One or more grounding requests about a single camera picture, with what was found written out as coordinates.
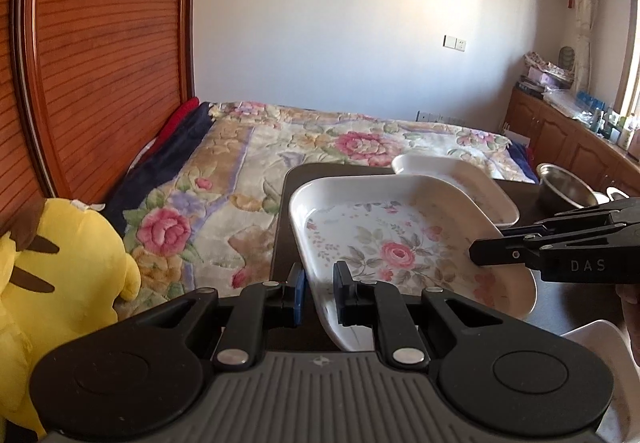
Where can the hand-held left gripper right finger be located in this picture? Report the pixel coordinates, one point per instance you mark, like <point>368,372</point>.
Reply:
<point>343,295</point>

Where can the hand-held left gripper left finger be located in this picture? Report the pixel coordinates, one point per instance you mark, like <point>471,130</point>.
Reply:
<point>298,295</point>

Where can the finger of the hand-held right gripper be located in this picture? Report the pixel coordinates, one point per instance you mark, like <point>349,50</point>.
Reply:
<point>575,220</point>
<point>500,250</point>

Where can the floral rectangular plate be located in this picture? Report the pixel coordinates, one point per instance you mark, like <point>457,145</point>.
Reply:
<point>390,233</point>

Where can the white rectangular plate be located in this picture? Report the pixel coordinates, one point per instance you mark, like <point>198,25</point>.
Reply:
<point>460,175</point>
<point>612,373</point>

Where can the small steel bowl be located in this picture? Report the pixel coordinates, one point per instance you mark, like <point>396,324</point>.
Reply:
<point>565,188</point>

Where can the wooden cabinet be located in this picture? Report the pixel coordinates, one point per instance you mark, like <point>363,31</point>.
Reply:
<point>560,138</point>

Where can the white paper envelope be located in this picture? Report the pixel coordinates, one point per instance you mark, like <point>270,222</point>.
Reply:
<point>517,135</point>

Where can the row of small bottles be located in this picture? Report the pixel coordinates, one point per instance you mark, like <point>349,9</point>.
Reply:
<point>612,123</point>

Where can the clear plastic bags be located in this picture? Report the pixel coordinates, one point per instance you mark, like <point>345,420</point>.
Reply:
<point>570,103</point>

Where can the floral blanket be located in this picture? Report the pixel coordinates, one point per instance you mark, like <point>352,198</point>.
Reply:
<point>240,173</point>

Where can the stack of boxes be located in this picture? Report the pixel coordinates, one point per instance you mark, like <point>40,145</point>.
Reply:
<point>542,73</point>

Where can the patterned curtain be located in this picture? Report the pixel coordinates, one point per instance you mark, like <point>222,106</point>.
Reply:
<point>585,13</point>

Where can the red cloth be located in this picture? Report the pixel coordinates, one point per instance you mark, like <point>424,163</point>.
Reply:
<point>175,120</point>

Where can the yellow plush toy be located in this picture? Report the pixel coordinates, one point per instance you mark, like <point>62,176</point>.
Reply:
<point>65,273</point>

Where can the wooden headboard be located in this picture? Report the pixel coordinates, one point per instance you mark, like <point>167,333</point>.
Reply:
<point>100,48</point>

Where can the row of wall sockets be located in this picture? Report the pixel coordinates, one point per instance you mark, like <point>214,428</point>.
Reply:
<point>442,116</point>

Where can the white wall switch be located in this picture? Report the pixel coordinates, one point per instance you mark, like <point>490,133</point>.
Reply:
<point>454,42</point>

